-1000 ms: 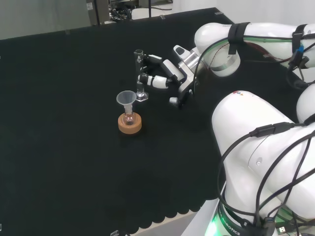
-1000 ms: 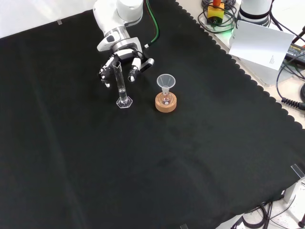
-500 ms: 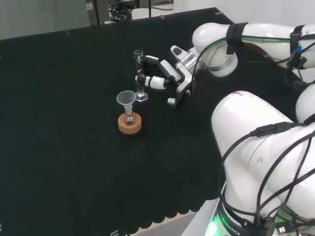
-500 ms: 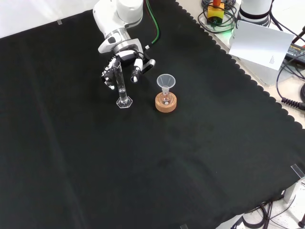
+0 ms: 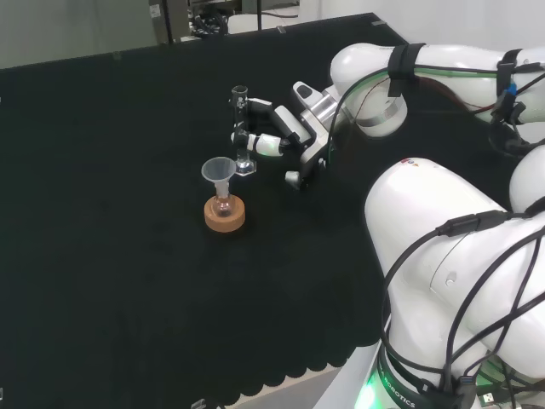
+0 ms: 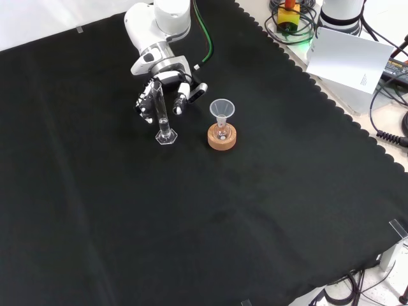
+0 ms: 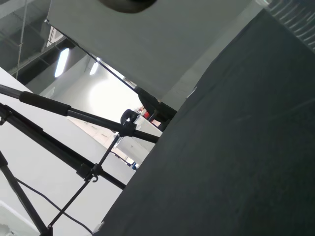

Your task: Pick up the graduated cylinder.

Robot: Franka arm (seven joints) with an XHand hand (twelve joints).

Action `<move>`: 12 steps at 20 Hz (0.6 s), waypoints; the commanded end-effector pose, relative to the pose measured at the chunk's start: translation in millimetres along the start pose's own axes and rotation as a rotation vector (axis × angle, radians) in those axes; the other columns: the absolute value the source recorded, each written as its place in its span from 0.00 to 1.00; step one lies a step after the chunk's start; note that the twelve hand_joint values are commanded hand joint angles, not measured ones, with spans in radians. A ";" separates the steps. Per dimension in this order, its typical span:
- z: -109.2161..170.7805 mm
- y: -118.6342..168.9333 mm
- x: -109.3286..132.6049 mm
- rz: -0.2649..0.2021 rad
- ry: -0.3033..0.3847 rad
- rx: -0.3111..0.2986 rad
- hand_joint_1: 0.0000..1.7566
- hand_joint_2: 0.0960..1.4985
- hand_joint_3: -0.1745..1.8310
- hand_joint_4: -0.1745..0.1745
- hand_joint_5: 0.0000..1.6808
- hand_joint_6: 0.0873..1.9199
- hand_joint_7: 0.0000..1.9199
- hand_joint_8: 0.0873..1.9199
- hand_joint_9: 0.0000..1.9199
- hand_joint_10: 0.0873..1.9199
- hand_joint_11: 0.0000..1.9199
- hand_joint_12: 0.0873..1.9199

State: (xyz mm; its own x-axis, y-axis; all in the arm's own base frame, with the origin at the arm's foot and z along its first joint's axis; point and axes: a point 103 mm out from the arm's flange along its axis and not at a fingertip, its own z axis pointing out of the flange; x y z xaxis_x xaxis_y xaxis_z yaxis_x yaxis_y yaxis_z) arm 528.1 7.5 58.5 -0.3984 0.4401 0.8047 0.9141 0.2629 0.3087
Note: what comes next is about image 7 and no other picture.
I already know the black bench cloth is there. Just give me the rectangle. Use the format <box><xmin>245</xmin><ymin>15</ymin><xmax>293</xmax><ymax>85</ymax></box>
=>
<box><xmin>92</xmin><ymin>8</ymin><xmax>315</xmax><ymax>236</ymax></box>

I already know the white backdrop board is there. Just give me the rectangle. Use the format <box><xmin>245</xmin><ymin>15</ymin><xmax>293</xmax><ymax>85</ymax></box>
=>
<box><xmin>46</xmin><ymin>0</ymin><xmax>267</xmax><ymax>99</ymax></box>

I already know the black tripod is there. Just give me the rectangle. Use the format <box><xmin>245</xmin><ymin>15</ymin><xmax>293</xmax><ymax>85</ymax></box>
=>
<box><xmin>0</xmin><ymin>83</ymin><xmax>163</xmax><ymax>236</ymax></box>

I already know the thin black cable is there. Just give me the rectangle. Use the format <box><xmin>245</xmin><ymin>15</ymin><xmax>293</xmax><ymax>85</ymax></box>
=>
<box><xmin>14</xmin><ymin>177</ymin><xmax>95</xmax><ymax>235</ymax></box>

